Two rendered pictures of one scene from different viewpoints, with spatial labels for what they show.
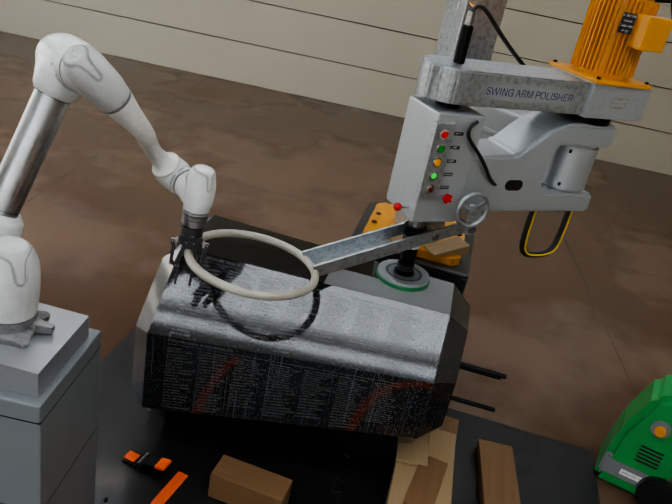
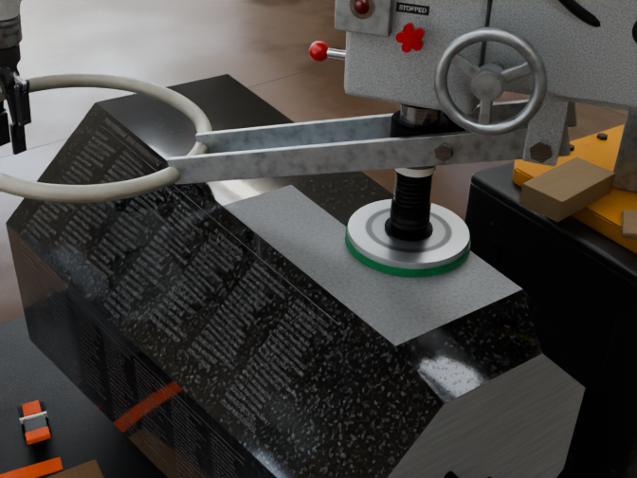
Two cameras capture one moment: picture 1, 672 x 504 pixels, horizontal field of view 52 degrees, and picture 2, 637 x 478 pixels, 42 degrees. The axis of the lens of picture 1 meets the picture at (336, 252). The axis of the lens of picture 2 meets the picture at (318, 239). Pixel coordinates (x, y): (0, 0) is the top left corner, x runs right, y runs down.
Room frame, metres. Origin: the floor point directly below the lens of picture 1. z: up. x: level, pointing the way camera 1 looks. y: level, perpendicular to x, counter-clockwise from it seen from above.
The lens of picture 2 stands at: (1.53, -1.08, 1.66)
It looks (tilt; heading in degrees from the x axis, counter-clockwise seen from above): 33 degrees down; 47
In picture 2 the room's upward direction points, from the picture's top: 2 degrees clockwise
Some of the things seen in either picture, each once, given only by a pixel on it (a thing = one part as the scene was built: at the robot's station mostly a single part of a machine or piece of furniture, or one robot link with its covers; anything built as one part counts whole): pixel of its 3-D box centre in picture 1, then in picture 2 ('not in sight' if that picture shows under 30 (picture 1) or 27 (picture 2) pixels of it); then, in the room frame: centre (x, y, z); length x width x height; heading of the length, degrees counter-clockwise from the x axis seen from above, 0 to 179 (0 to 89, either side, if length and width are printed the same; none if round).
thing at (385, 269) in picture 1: (403, 273); (408, 231); (2.47, -0.28, 0.89); 0.21 x 0.21 x 0.01
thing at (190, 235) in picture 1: (191, 236); (1, 64); (2.11, 0.50, 1.04); 0.08 x 0.07 x 0.09; 104
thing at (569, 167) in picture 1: (568, 162); not in sight; (2.79, -0.86, 1.39); 0.19 x 0.19 x 0.20
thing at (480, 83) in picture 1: (530, 92); not in sight; (2.64, -0.59, 1.66); 0.96 x 0.25 x 0.17; 118
